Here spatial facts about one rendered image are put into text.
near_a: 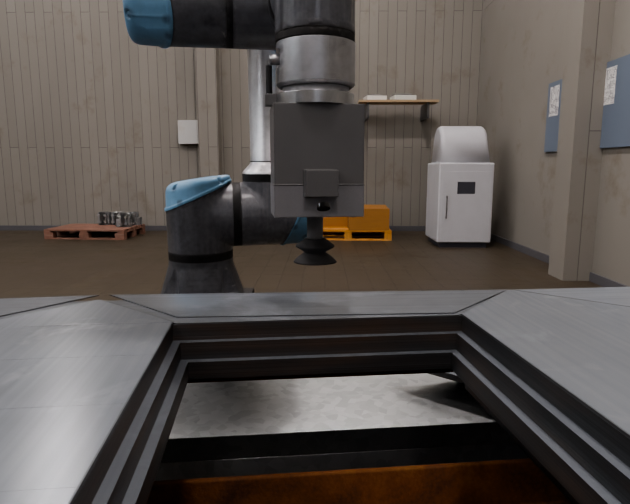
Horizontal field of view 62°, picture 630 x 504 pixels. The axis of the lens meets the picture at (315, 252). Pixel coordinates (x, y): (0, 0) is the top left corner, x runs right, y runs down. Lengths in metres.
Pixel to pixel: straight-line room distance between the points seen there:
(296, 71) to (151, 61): 8.32
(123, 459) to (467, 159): 6.58
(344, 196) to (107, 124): 8.48
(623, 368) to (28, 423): 0.37
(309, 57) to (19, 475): 0.37
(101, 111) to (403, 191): 4.86
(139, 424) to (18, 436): 0.07
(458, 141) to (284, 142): 6.39
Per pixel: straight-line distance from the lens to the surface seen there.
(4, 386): 0.39
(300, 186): 0.48
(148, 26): 0.60
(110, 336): 0.46
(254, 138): 0.94
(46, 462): 0.29
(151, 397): 0.38
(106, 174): 8.92
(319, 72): 0.48
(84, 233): 7.94
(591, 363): 0.42
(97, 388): 0.36
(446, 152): 6.76
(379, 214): 7.18
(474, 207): 6.76
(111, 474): 0.30
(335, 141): 0.48
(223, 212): 0.91
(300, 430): 0.67
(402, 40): 8.55
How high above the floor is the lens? 1.00
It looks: 9 degrees down
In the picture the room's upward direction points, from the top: straight up
